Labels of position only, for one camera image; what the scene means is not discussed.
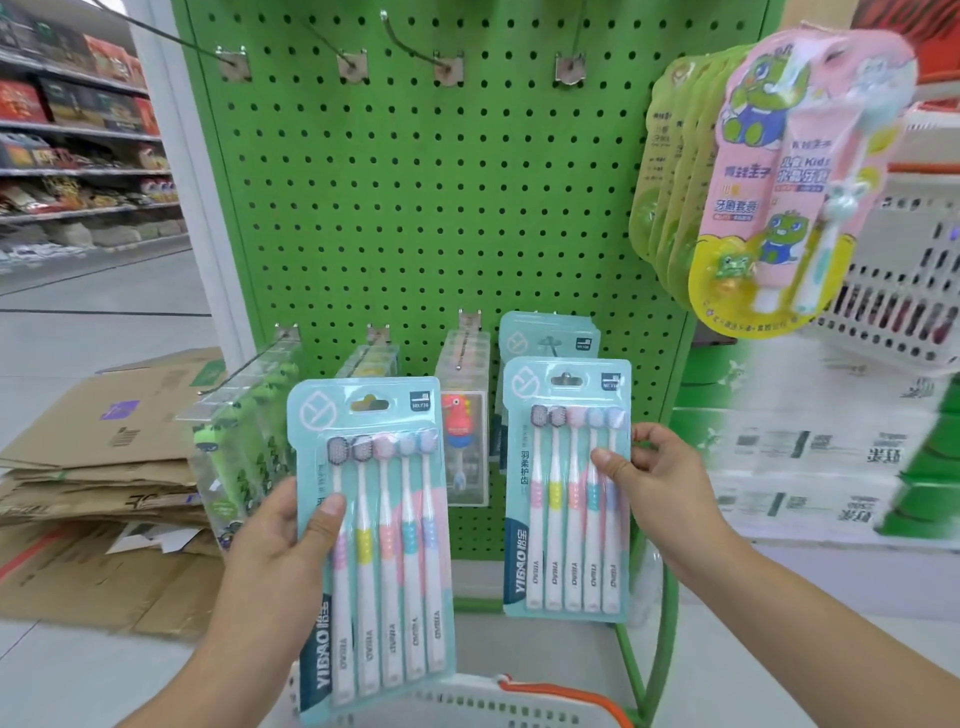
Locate person's right hand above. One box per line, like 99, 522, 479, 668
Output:
589, 423, 729, 579

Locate person's left hand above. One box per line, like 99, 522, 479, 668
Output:
217, 480, 350, 665

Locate bundle of clear kids toothbrushes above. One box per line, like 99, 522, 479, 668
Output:
177, 330, 305, 549

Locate clear red cartoon toothbrush box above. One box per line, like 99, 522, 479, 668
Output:
435, 322, 494, 507

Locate bundle of cartoon toothbrush boxes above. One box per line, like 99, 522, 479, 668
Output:
333, 330, 399, 384

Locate white orange shopping basket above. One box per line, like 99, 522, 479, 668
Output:
285, 675, 639, 728

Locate green pegboard display rack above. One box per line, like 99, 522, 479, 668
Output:
169, 0, 789, 728

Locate person's right forearm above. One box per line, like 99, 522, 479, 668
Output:
667, 540, 960, 728

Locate basket of candies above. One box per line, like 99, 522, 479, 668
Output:
817, 172, 960, 369

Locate pile of flattened cardboard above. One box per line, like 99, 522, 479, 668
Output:
0, 348, 227, 644

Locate row of green pink packs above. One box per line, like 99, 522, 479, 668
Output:
630, 22, 920, 339

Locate stocked store shelves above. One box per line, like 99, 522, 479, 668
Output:
0, 0, 194, 279

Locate red cola poster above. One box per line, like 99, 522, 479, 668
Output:
855, 0, 960, 84

